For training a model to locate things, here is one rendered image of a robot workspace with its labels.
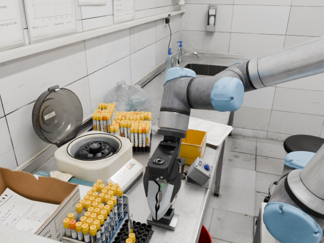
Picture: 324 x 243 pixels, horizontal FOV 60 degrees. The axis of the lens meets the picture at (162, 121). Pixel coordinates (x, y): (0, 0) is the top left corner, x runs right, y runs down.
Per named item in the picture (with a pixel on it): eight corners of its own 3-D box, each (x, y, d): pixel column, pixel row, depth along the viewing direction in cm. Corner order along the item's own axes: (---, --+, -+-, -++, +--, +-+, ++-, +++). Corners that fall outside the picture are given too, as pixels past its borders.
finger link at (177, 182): (178, 203, 66) (184, 165, 67) (177, 204, 64) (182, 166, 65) (159, 198, 67) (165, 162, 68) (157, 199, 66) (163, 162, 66)
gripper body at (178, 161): (183, 181, 72) (190, 134, 73) (176, 184, 64) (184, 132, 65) (155, 175, 74) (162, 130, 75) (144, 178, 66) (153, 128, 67)
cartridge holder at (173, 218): (174, 230, 83) (175, 221, 82) (146, 222, 86) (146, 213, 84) (180, 218, 88) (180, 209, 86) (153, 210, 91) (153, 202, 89)
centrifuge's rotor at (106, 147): (100, 177, 98) (98, 160, 94) (66, 166, 104) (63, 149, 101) (125, 156, 110) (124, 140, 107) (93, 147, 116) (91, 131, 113)
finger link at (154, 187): (161, 215, 71) (167, 179, 72) (155, 221, 65) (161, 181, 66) (150, 212, 72) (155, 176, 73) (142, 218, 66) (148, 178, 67)
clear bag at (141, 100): (132, 114, 160) (131, 91, 155) (113, 106, 171) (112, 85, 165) (156, 105, 174) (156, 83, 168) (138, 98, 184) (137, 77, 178)
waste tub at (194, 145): (199, 168, 113) (201, 146, 108) (168, 161, 117) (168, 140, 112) (206, 151, 124) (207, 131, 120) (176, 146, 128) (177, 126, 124)
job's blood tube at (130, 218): (132, 245, 78) (131, 217, 74) (128, 243, 78) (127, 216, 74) (134, 241, 79) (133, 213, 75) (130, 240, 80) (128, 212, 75)
